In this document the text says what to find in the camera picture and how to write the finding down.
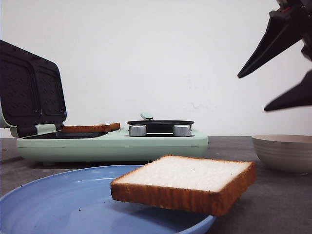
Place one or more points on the small black frying pan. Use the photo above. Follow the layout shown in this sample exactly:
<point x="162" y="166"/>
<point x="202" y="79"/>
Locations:
<point x="158" y="126"/>

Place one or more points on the breakfast maker hinged lid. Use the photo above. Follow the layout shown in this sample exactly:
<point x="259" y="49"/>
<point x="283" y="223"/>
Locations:
<point x="31" y="92"/>

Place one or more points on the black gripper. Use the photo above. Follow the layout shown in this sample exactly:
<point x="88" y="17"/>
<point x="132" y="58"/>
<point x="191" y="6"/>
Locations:
<point x="289" y="24"/>

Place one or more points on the blue round plate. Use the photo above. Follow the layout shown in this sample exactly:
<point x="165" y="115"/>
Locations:
<point x="80" y="202"/>

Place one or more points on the white bread slice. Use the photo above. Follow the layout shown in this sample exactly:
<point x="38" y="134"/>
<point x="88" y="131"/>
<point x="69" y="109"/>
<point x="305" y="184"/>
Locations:
<point x="200" y="185"/>
<point x="91" y="128"/>

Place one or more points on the mint green breakfast maker base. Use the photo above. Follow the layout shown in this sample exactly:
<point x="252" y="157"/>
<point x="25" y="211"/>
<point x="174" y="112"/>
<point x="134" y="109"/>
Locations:
<point x="112" y="146"/>

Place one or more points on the beige ribbed bowl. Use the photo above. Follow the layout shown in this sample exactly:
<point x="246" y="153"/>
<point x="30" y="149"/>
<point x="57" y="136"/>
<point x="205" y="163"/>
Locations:
<point x="287" y="153"/>

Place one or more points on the right silver control knob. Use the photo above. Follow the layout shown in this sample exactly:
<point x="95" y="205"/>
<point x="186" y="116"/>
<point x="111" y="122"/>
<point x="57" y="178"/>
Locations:
<point x="182" y="130"/>

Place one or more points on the left silver control knob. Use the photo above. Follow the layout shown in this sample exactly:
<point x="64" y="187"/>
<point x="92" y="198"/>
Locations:
<point x="137" y="130"/>

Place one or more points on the silver control knob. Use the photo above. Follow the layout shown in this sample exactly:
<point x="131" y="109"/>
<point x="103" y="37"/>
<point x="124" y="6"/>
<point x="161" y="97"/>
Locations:
<point x="182" y="130"/>
<point x="137" y="130"/>

